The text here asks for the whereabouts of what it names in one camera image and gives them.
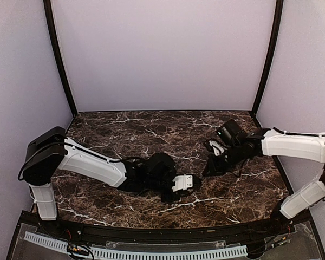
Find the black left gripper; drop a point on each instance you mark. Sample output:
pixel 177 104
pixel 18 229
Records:
pixel 166 198

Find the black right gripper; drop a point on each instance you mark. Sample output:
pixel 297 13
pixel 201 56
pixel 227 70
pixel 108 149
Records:
pixel 213 166

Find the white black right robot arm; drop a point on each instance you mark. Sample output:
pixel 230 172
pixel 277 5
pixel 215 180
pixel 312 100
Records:
pixel 238 146

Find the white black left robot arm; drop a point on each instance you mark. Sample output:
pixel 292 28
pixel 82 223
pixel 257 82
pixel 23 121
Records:
pixel 53 151

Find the small circuit board with wires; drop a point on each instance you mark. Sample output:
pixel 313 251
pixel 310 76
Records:
pixel 79 251

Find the black front frame rail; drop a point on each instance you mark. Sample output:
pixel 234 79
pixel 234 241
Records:
pixel 251 232

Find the white slotted cable duct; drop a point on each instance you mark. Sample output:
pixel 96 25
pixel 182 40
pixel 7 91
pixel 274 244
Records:
pixel 121 250

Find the black right corner frame post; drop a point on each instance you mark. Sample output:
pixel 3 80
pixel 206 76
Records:
pixel 269 56

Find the black corner frame post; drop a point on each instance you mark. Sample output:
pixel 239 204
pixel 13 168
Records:
pixel 269 56
pixel 48 10

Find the black left corner frame post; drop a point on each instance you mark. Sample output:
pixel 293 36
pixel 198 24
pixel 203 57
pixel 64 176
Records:
pixel 48 10

